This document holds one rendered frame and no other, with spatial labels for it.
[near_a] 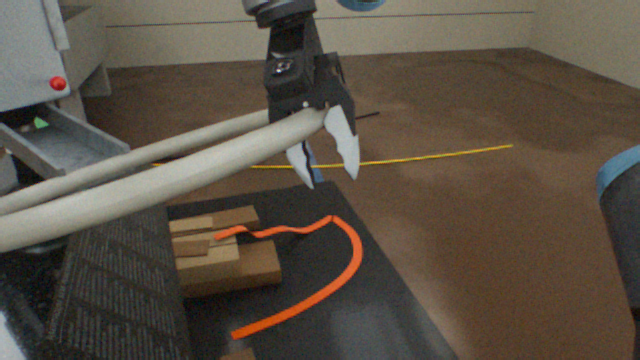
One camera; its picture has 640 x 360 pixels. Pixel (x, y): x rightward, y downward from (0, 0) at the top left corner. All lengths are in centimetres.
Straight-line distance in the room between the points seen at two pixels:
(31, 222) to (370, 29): 599
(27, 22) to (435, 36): 592
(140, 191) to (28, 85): 78
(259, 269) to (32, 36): 140
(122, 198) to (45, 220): 6
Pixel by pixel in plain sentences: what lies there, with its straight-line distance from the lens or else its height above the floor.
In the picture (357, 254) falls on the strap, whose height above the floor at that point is 2.
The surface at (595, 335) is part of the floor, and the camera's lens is 227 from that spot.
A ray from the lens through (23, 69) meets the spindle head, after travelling 113.
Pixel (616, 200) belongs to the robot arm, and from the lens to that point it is 61.
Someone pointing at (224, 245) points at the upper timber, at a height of 18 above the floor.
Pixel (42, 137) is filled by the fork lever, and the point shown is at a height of 110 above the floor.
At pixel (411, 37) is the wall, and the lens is 650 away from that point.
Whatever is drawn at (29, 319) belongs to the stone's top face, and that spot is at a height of 85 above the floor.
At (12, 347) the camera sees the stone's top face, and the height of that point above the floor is 85.
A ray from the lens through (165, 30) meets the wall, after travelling 603.
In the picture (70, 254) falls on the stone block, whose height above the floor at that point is 84.
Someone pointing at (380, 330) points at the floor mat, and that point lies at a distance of 198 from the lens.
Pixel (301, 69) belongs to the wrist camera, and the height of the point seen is 136.
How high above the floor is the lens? 148
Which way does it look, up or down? 29 degrees down
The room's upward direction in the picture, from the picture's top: straight up
